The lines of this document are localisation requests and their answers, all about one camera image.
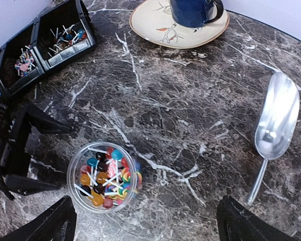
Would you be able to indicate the metal scoop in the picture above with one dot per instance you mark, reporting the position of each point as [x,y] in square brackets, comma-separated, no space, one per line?
[275,125]

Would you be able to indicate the black three-compartment candy tray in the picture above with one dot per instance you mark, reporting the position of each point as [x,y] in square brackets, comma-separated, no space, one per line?
[54,38]

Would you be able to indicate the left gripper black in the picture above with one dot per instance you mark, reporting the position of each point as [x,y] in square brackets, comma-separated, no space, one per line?
[14,162]

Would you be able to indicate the clear plastic jar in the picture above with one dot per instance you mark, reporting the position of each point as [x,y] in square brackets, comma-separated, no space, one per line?
[103,177]

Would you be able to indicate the beige ceramic plate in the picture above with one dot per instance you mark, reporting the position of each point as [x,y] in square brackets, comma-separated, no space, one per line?
[153,21]

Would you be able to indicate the dark blue mug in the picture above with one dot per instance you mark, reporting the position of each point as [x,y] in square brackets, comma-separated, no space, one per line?
[196,13]

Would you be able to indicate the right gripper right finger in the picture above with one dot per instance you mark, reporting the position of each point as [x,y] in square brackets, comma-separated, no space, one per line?
[235,222]

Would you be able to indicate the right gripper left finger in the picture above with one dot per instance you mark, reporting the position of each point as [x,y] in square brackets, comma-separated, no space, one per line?
[58,222]

